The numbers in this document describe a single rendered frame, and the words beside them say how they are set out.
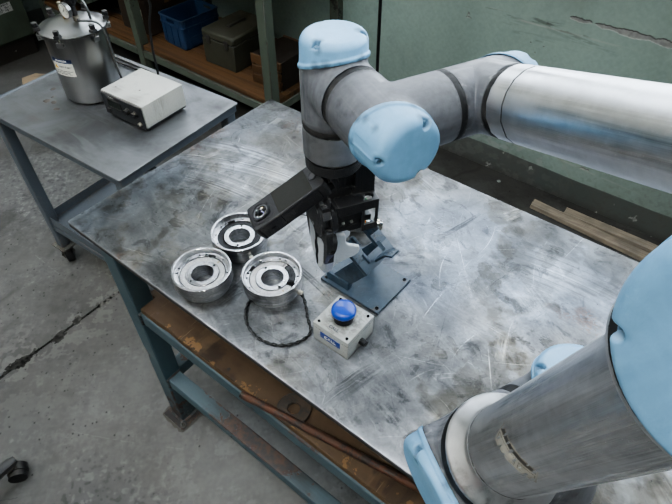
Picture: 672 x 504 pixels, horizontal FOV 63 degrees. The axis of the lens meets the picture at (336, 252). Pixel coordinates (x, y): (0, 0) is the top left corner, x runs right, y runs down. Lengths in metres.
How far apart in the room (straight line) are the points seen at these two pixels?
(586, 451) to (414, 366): 0.53
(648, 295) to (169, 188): 1.07
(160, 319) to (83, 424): 0.66
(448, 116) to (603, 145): 0.16
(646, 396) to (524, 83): 0.33
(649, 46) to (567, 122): 1.73
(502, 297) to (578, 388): 0.64
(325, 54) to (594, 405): 0.40
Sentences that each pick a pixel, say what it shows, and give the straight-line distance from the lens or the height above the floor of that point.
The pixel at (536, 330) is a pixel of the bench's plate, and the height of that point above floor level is 0.80.
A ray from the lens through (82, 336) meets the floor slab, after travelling 2.08.
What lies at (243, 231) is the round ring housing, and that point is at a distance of 1.06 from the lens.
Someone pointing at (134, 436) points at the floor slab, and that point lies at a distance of 1.81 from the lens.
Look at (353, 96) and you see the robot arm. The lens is 0.54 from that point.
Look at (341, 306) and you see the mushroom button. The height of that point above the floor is 0.87.
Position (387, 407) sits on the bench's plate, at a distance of 0.85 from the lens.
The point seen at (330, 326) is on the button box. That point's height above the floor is 0.84.
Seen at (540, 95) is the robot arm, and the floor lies 1.30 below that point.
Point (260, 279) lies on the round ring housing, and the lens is 0.96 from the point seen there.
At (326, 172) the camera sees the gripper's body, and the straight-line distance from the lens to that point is 0.66.
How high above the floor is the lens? 1.55
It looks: 46 degrees down
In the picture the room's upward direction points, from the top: straight up
